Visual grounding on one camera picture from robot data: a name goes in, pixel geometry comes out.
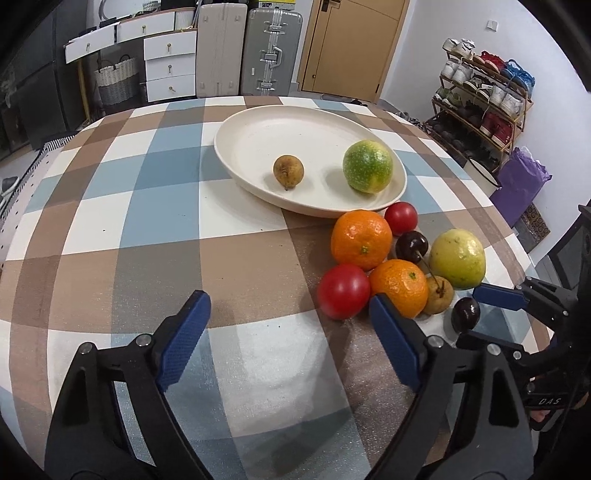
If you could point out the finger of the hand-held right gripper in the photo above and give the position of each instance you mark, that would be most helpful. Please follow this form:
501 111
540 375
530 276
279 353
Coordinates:
498 295
517 356

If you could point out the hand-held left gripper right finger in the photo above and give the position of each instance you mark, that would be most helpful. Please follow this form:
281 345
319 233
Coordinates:
392 337

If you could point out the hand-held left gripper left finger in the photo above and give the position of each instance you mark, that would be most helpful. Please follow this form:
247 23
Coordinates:
182 339

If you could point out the dark purple plum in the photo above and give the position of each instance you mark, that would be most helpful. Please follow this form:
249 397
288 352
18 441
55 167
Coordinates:
465 314

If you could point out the small orange mandarin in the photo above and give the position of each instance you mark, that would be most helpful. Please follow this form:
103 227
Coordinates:
400 288

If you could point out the yellow-green guava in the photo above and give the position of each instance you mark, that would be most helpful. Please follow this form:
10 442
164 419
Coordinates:
459 258

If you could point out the large red tomato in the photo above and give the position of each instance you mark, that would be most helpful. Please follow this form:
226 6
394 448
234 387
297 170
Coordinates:
344 290

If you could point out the dark cherry with stem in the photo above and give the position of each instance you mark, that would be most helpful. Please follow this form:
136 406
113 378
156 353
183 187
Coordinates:
411 244

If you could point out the large orange mandarin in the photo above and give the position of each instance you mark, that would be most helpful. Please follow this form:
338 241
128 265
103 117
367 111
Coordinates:
361 239

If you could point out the small red tomato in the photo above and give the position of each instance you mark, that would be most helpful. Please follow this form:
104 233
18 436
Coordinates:
400 218

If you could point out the cream oval plate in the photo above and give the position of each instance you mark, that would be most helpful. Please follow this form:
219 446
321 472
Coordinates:
286 134

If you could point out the brown patterned doormat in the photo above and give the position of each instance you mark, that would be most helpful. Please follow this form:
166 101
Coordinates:
533 226

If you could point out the purple bag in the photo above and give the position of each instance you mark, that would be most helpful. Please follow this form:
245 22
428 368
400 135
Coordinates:
519 189

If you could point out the white bucket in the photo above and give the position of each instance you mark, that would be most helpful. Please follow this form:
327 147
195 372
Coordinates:
482 170

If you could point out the wooden shoe rack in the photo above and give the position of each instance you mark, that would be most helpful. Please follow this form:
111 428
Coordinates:
517 138

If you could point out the mottled green round fruit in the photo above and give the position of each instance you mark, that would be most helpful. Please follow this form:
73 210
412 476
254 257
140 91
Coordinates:
367 166

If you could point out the rows of shoes on rack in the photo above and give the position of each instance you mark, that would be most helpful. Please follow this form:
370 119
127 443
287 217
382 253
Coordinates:
501 99

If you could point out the grey sneaker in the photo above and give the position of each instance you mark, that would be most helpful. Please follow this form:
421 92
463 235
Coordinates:
8 185

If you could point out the woven laundry basket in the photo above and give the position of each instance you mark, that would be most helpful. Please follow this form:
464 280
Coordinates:
117 81

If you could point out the white drawer cabinet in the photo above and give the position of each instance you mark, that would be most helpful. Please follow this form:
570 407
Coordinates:
168 60

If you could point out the black cabinet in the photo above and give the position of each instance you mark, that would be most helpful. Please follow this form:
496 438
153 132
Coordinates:
46 92

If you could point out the wooden door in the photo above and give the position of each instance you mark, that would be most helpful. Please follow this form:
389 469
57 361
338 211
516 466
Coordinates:
351 46

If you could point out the beige suitcase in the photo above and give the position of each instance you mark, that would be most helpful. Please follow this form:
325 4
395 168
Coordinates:
220 50

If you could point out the silver suitcase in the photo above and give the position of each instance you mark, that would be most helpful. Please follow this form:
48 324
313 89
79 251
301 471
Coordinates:
270 50

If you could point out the white ribbed bin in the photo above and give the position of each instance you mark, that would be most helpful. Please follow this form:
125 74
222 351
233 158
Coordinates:
185 18

